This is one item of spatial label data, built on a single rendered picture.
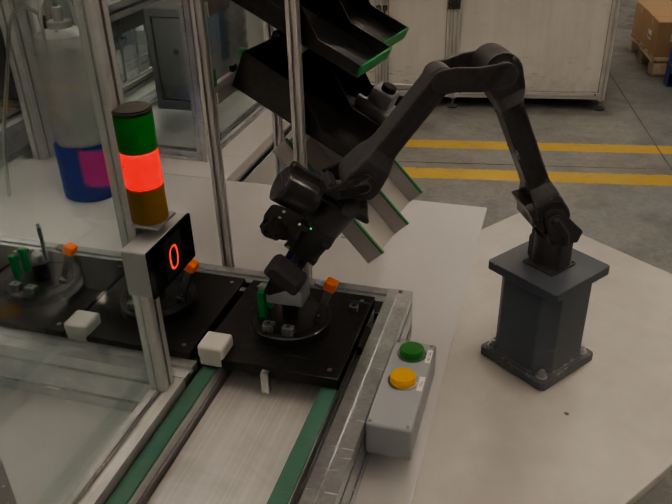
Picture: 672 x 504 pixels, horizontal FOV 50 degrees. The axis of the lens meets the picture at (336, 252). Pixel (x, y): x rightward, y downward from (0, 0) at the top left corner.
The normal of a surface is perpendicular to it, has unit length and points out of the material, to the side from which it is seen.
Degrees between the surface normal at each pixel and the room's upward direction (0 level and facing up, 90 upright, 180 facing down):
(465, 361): 0
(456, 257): 0
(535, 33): 90
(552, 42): 90
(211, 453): 0
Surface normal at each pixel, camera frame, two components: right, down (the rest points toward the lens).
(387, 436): -0.29, 0.49
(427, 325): -0.03, -0.86
